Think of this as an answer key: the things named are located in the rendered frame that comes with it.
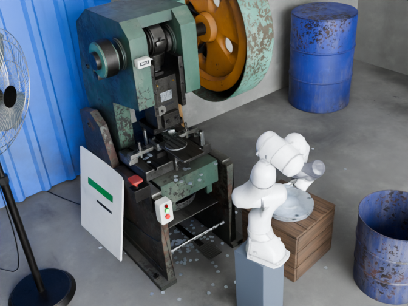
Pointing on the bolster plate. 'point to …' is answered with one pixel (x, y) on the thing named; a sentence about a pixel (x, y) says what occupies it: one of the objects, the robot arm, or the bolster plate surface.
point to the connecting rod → (158, 41)
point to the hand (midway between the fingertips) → (293, 182)
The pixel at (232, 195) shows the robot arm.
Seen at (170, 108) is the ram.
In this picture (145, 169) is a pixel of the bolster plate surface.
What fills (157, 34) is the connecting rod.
